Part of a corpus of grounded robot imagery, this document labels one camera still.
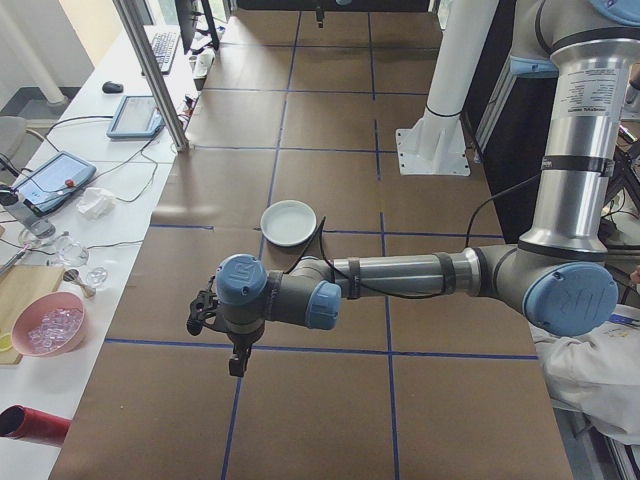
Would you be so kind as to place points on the grey office chair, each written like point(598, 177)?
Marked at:
point(10, 135)

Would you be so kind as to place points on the small white container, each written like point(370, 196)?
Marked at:
point(206, 62)

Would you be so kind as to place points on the black computer keyboard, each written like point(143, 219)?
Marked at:
point(164, 50)

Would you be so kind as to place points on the metal cocktail jigger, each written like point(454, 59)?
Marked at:
point(75, 275)

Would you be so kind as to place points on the yellow-green lime slice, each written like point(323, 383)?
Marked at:
point(5, 342)

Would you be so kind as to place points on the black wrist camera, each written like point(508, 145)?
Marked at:
point(202, 312)

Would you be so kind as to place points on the white round plate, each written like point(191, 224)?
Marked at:
point(289, 220)

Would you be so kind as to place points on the red cylinder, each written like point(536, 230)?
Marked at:
point(40, 425)

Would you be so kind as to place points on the pink bowl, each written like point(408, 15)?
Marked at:
point(50, 351)

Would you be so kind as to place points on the wooden cutting board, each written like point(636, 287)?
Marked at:
point(25, 290)

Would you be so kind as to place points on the aluminium frame post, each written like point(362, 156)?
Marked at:
point(152, 65)

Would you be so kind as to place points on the aluminium V-frame bar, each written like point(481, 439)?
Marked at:
point(500, 100)

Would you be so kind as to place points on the clear bottle with black cap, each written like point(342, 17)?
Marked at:
point(27, 217)

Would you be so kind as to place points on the black V-frame cover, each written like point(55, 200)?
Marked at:
point(505, 165)

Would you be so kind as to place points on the grey metal rail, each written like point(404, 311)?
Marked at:
point(625, 455)

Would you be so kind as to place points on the crumpled white tissue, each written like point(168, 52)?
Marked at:
point(95, 202)

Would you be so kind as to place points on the black computer mouse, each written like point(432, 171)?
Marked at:
point(113, 87)

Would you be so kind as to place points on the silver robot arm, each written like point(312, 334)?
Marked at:
point(400, 272)

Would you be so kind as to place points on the blue-framed teach pendant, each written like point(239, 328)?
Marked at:
point(52, 180)
point(132, 117)

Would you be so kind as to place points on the white side desk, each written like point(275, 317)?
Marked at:
point(125, 170)

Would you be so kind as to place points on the large clear glass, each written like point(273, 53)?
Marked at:
point(70, 252)

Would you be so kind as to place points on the white pedestal column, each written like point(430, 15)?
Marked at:
point(450, 75)

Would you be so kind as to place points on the small clear glass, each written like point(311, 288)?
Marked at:
point(96, 277)

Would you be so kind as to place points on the clear round glass lid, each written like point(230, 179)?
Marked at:
point(31, 239)

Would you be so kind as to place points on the clear plastic ice cubes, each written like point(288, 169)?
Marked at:
point(52, 327)

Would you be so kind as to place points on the black computer monitor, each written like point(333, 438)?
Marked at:
point(186, 25)

